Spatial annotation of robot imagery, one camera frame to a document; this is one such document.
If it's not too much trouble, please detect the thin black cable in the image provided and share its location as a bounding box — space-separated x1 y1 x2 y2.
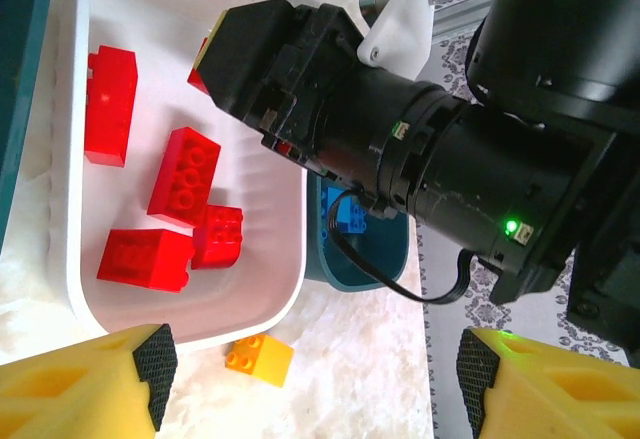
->
327 188 471 305

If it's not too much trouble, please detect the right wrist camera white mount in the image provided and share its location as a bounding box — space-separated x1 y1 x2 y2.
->
357 0 462 79

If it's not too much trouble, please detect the red lego brick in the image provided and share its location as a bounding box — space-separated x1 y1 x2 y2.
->
146 126 222 230
83 44 139 169
191 203 245 271
187 36 216 96
96 227 196 293

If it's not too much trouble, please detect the yellow lego brick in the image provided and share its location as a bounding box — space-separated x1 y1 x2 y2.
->
224 333 295 389

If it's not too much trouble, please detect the aluminium side rail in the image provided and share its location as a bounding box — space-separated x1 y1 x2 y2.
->
432 0 495 43

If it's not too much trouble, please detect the dark teal plastic bin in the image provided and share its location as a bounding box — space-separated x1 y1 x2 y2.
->
0 0 59 255
302 171 411 293

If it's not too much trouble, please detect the blue lego brick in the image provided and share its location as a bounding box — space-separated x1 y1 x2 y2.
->
333 192 370 235

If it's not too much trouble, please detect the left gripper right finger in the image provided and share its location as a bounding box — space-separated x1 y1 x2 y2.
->
457 327 640 439

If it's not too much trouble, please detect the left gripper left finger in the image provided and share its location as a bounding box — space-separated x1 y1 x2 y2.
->
0 323 180 439

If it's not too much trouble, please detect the white plastic bin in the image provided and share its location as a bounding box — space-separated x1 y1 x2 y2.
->
49 0 309 350

